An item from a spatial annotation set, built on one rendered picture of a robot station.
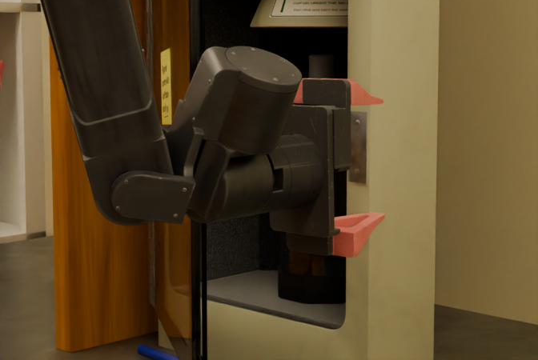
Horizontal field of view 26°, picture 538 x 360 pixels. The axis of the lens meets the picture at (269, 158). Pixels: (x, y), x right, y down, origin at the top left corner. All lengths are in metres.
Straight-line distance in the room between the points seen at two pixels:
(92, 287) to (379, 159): 0.42
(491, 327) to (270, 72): 0.76
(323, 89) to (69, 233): 0.52
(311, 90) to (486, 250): 0.71
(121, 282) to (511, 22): 0.60
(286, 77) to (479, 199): 0.80
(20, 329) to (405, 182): 0.56
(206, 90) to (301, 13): 0.43
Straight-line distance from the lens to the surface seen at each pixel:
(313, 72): 1.28
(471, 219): 1.60
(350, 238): 0.92
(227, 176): 0.83
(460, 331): 1.48
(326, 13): 1.21
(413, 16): 1.18
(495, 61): 1.56
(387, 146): 1.16
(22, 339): 1.46
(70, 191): 1.35
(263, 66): 0.82
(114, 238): 1.40
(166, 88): 1.19
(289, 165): 0.87
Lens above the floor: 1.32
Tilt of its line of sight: 7 degrees down
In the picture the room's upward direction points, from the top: straight up
